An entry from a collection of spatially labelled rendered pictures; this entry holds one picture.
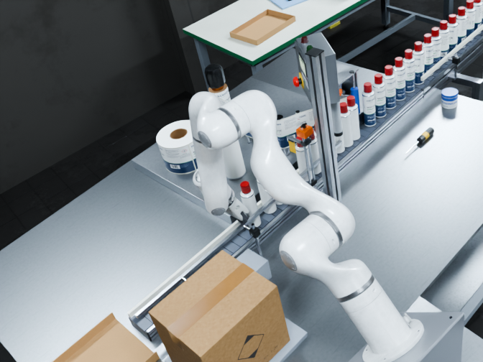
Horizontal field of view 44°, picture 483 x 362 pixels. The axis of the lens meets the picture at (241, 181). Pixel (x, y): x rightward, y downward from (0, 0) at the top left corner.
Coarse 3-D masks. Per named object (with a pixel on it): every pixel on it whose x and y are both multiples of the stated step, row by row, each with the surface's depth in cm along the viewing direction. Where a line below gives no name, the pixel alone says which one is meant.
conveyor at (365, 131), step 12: (408, 96) 269; (396, 108) 264; (384, 120) 259; (360, 132) 256; (264, 216) 227; (276, 216) 227; (240, 240) 220; (216, 252) 218; (228, 252) 217; (204, 264) 214; (144, 324) 199
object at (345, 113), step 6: (342, 102) 239; (342, 108) 238; (342, 114) 239; (348, 114) 239; (342, 120) 241; (348, 120) 241; (342, 126) 243; (348, 126) 242; (348, 132) 244; (348, 138) 246; (348, 144) 248
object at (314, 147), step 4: (312, 136) 229; (312, 140) 230; (316, 140) 231; (312, 144) 230; (316, 144) 231; (312, 148) 231; (316, 148) 232; (312, 152) 232; (316, 152) 233; (312, 156) 234; (316, 156) 234; (320, 164) 238; (316, 168) 238; (320, 168) 239; (316, 172) 239; (320, 172) 240
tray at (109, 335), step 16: (112, 320) 208; (96, 336) 205; (112, 336) 204; (128, 336) 202; (64, 352) 198; (80, 352) 201; (96, 352) 200; (112, 352) 198; (128, 352) 197; (144, 352) 196
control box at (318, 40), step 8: (320, 32) 205; (296, 40) 204; (312, 40) 202; (320, 40) 201; (296, 48) 205; (304, 48) 199; (320, 48) 196; (328, 48) 195; (304, 56) 196; (328, 56) 193; (328, 64) 194; (328, 72) 196; (336, 72) 197; (328, 80) 198; (336, 80) 199; (304, 88) 211; (328, 88) 200; (336, 88) 201; (336, 96) 203
